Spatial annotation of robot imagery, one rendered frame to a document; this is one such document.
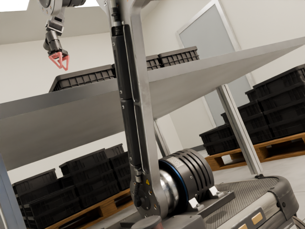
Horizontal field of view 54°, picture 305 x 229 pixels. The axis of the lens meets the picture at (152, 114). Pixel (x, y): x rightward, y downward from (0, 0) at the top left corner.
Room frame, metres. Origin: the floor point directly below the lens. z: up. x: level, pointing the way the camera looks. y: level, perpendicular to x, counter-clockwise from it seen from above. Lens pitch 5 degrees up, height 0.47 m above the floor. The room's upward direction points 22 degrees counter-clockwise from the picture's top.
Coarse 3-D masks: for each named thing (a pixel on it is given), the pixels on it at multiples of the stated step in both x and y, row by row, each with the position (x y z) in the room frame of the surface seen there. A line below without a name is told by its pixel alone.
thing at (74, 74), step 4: (92, 68) 1.47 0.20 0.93; (96, 68) 1.48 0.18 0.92; (100, 68) 1.49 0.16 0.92; (104, 68) 1.51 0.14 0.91; (108, 68) 1.52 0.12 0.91; (112, 68) 1.53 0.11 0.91; (72, 72) 1.42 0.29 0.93; (76, 72) 1.43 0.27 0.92; (80, 72) 1.44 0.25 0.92; (84, 72) 1.45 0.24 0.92; (88, 72) 1.46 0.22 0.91; (92, 72) 1.47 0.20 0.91; (56, 76) 1.39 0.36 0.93; (60, 76) 1.39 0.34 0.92; (64, 76) 1.40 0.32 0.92; (68, 76) 1.41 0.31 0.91; (72, 76) 1.42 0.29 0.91; (56, 80) 1.40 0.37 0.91; (52, 84) 1.48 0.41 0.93; (52, 88) 1.50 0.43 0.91; (48, 92) 1.59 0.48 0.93
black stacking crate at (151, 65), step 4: (148, 60) 1.66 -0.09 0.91; (152, 60) 1.67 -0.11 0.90; (156, 60) 1.68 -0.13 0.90; (148, 64) 1.65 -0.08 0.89; (152, 64) 1.67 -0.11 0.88; (156, 64) 1.67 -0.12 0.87; (160, 64) 1.68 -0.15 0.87; (148, 68) 1.65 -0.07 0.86; (152, 68) 1.65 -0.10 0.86; (156, 68) 1.67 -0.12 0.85; (112, 72) 1.59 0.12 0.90; (116, 76) 1.57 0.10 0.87
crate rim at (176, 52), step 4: (184, 48) 1.78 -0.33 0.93; (188, 48) 1.80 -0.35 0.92; (192, 48) 1.82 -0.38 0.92; (196, 48) 1.83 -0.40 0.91; (168, 52) 1.72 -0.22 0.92; (172, 52) 1.73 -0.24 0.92; (176, 52) 1.75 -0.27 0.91; (180, 52) 1.76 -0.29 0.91; (160, 56) 1.69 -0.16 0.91; (164, 56) 1.70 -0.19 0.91
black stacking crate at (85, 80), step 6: (96, 72) 1.49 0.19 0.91; (102, 72) 1.51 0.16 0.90; (108, 72) 1.52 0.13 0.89; (72, 78) 1.43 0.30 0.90; (78, 78) 1.44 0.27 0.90; (84, 78) 1.46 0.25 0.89; (90, 78) 1.46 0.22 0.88; (96, 78) 1.49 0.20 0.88; (102, 78) 1.50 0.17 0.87; (108, 78) 1.52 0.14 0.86; (60, 84) 1.40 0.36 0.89; (66, 84) 1.41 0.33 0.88; (72, 84) 1.42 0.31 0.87; (78, 84) 1.43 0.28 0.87; (84, 84) 1.45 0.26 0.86; (54, 90) 1.50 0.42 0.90
